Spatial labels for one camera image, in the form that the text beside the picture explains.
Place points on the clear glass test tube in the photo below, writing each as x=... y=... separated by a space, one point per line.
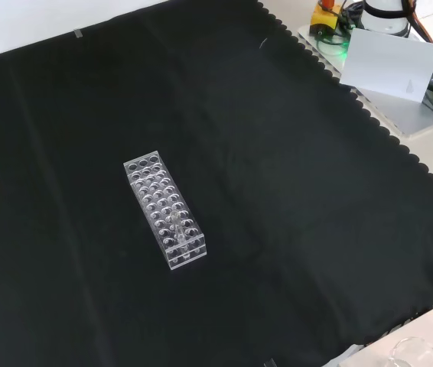
x=178 y=231

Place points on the grey tape strip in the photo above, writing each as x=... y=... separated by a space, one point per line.
x=79 y=33
x=270 y=363

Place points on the black cloth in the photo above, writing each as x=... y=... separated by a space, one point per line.
x=277 y=191

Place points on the pale board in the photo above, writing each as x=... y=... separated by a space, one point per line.
x=388 y=65

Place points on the clear test tube rack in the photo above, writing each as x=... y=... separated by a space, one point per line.
x=151 y=199

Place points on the yellow stop button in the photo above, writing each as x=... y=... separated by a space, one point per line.
x=324 y=17

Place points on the grey metal base plate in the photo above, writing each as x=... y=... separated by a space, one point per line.
x=407 y=114

